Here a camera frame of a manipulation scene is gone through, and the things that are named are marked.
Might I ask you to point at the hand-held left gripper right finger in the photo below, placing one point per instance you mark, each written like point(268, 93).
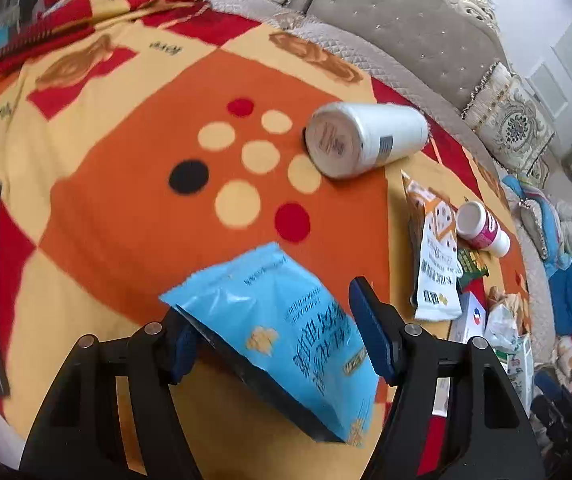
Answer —
point(371, 330)

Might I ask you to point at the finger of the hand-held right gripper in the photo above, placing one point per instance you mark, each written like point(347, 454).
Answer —
point(553, 422)
point(548, 385)

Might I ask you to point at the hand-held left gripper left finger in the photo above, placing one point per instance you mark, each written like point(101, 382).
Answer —
point(184, 355)

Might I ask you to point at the blue snack packet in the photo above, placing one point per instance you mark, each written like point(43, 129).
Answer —
point(286, 335)

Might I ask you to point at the crumpled clear plastic wrap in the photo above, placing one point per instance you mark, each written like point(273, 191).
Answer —
point(508, 340)

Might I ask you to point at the white orange snack packet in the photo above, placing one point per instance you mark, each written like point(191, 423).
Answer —
point(433, 260)

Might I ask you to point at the white box with round logo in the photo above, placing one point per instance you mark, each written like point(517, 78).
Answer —
point(468, 317)

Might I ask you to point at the dark green packet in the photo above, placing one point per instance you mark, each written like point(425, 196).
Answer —
point(471, 267)

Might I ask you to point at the small white pink-label bottle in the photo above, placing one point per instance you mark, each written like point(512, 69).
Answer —
point(481, 230)

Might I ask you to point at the colourful clothes pile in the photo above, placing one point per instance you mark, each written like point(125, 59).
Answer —
point(541, 215)

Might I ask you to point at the white thermos bottle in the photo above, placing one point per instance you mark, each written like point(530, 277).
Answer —
point(366, 137)

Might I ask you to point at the orange red printed blanket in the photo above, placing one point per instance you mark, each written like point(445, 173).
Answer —
point(140, 125)

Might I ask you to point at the large patterned cushion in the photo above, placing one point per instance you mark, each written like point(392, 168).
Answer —
point(513, 120)

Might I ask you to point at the beige quilted sofa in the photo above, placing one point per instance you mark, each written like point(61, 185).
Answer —
point(391, 15)

